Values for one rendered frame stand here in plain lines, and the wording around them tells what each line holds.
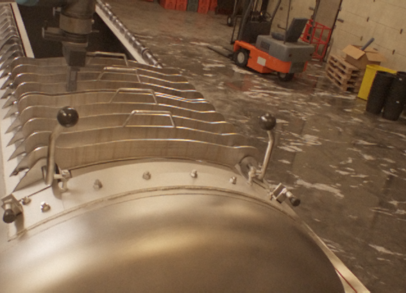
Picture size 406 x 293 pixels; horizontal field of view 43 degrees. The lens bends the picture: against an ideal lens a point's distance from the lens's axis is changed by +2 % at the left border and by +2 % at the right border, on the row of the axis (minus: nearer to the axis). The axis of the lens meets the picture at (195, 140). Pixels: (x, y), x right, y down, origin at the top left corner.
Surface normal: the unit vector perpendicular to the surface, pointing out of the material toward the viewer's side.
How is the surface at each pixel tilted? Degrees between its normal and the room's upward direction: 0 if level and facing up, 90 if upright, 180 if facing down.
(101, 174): 15
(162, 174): 1
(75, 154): 90
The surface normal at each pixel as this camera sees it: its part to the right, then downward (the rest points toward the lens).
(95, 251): 0.08, -0.43
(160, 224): 0.25, -0.58
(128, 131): 0.36, 0.44
